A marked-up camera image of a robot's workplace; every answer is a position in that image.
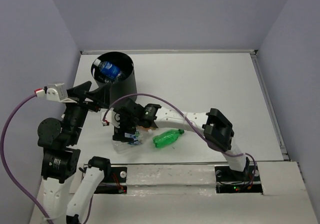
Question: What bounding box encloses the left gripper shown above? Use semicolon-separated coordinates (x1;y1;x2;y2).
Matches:
62;79;113;142

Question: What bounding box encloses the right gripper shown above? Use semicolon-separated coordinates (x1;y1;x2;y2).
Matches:
112;110;139;143

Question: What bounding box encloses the clear bottle blue label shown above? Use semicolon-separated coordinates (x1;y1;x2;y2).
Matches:
93;59;126;82

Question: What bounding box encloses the clear bottle white-green label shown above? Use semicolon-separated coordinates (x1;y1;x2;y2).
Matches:
111;129;153;154

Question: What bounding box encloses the green plastic bottle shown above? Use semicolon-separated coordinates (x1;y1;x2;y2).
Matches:
152;129;185;149

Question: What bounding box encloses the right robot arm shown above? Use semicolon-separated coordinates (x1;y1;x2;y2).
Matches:
101;98;250;180

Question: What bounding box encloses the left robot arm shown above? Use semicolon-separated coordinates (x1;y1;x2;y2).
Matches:
35;81;111;224

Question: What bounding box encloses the black cylindrical bin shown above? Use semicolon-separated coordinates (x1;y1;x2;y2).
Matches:
91;51;137;104

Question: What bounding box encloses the white foam strip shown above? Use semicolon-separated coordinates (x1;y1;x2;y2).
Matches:
125;164;217;196

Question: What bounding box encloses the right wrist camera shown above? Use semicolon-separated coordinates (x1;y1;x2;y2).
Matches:
100;108;120;128

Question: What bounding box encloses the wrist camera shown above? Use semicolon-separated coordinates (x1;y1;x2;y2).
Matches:
100;108;120;128
46;82;76;103

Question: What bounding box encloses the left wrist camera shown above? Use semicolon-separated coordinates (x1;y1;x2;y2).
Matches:
46;82;76;103

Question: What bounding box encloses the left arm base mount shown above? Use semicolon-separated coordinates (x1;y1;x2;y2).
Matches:
94;166;128;195

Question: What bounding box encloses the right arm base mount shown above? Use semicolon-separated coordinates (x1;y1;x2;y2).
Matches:
214;165;263;194

